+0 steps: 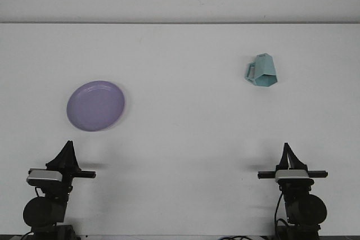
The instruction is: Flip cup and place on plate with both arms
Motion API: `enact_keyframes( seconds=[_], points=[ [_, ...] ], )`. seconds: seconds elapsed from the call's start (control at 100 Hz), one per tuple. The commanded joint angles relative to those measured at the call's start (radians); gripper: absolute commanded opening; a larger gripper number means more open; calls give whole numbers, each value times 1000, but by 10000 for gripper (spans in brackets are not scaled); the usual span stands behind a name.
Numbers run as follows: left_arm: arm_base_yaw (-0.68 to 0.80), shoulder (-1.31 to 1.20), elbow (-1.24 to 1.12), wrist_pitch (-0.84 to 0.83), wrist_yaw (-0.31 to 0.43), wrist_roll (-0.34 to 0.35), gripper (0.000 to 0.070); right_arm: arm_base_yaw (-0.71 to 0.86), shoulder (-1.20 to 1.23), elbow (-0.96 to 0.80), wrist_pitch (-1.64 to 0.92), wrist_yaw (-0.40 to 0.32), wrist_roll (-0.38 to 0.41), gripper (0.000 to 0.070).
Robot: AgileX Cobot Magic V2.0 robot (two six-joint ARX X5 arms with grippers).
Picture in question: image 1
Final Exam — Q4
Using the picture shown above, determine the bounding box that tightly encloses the pale purple round plate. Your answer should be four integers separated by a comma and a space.
66, 80, 127, 133

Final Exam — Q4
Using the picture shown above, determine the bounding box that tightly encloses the pale blue hexagonal cup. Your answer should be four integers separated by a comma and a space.
244, 53, 280, 88

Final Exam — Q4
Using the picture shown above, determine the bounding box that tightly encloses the thin black loose cable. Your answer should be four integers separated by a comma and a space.
218, 235, 271, 240

